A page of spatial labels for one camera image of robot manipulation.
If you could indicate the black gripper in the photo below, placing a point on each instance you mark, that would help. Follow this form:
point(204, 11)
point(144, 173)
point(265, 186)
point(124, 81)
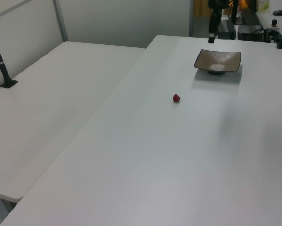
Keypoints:
point(217, 4)

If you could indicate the red strawberry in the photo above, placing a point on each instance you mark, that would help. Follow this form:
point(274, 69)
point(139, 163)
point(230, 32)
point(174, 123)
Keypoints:
point(176, 98)

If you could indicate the square brown ceramic plate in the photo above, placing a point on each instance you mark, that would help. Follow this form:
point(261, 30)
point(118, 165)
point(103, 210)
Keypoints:
point(218, 61)

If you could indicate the black power adapter box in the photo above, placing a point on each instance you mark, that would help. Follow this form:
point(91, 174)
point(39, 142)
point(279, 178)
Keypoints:
point(226, 29)

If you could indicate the black monitor stand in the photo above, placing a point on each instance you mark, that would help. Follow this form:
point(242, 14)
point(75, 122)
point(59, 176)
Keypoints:
point(235, 11)

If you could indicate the black electronics box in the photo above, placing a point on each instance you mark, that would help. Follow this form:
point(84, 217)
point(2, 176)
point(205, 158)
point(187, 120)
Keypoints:
point(249, 33)

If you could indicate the green and white carton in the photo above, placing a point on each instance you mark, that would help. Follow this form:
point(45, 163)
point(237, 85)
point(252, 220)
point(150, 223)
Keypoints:
point(263, 5)

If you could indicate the black computer mouse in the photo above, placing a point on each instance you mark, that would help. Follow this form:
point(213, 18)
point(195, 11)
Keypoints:
point(278, 12)

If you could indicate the grey metal partition post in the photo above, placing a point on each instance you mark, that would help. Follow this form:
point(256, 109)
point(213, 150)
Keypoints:
point(191, 17)
point(60, 21)

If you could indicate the black camera pole with base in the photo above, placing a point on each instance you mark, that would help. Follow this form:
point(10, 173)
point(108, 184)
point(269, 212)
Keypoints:
point(0, 63)

